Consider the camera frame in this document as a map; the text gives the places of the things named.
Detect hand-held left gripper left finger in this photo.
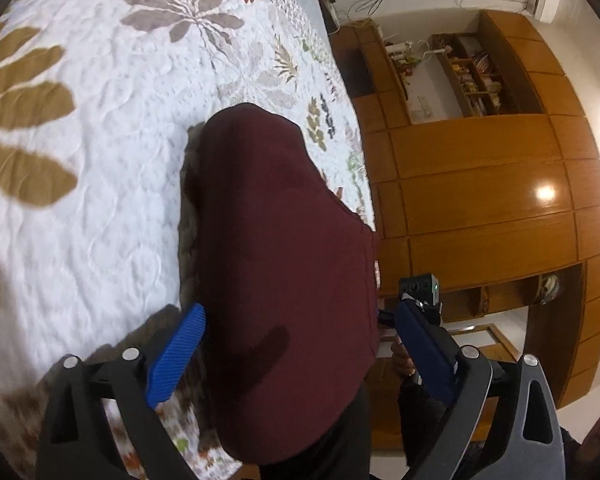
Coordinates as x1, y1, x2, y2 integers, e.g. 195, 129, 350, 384
35, 302, 207, 480

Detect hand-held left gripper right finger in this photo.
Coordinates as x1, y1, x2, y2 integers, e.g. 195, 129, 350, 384
394, 301, 567, 480

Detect maroon pants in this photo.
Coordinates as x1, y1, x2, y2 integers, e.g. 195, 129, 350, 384
180, 102, 381, 466

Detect person's right hand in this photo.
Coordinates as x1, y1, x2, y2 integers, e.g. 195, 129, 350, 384
390, 342, 418, 379

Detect wooden wardrobe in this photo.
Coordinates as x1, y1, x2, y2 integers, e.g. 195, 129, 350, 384
330, 10, 600, 451

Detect white floral quilt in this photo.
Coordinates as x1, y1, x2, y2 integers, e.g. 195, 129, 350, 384
0, 0, 381, 480

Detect wall cables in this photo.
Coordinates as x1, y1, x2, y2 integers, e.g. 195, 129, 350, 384
347, 0, 531, 17

